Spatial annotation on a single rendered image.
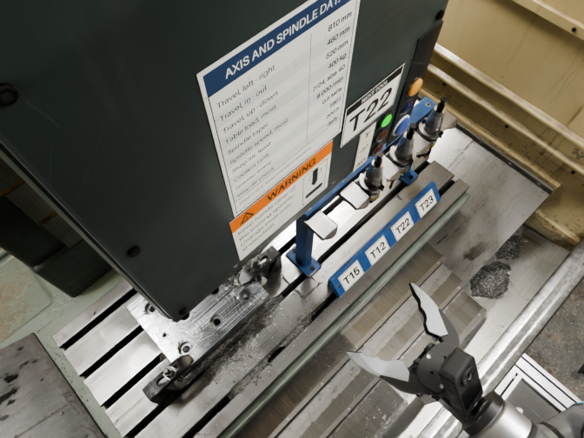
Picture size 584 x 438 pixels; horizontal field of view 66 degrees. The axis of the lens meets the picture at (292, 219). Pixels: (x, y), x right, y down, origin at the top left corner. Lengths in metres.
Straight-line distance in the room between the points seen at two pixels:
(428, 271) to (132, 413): 0.97
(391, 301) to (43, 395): 1.11
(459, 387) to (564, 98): 1.00
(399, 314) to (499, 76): 0.77
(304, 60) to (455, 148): 1.34
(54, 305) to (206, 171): 1.42
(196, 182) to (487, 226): 1.35
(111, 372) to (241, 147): 1.01
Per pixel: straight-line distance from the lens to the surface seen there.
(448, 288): 1.56
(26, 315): 1.84
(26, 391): 1.67
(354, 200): 1.05
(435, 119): 1.15
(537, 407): 2.14
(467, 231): 1.63
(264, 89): 0.37
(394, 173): 1.10
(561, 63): 1.42
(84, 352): 1.36
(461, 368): 0.62
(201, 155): 0.36
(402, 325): 1.46
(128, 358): 1.31
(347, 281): 1.26
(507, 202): 1.66
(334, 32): 0.40
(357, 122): 0.55
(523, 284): 1.72
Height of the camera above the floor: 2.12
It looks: 63 degrees down
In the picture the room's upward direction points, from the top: 1 degrees counter-clockwise
